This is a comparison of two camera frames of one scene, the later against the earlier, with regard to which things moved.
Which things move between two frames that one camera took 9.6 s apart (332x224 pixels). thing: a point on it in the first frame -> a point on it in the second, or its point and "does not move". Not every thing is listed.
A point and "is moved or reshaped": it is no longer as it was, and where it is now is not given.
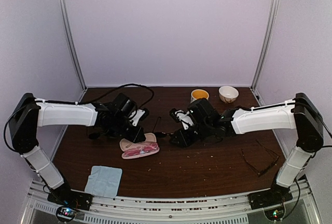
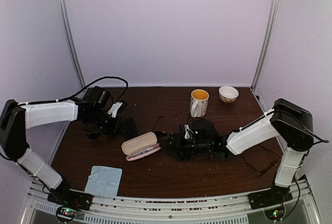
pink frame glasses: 146,148 is moved or reshaped
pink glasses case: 134,150 does not move
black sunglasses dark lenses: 161,134 does not move
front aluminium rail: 205,209 does not move
